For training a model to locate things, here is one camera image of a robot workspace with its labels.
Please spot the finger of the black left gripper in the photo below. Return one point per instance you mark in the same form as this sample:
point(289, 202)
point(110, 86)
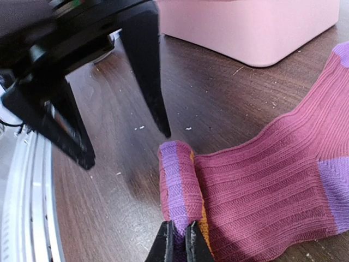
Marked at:
point(140, 39)
point(48, 106)

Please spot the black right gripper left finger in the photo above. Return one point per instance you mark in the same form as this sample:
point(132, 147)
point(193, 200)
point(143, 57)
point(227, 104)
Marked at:
point(162, 249)

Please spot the pink divided plastic tray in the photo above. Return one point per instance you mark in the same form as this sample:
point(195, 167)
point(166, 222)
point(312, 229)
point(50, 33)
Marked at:
point(256, 33)

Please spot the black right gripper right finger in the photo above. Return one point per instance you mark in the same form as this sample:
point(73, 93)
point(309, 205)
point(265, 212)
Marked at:
point(196, 248)

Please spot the aluminium front frame rail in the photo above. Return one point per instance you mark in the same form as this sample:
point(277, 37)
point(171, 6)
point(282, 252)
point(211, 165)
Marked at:
point(29, 221)

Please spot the magenta purple sock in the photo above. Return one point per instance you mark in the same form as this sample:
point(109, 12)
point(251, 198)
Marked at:
point(287, 185)

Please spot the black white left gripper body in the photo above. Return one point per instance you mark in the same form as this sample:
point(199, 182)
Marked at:
point(60, 27)

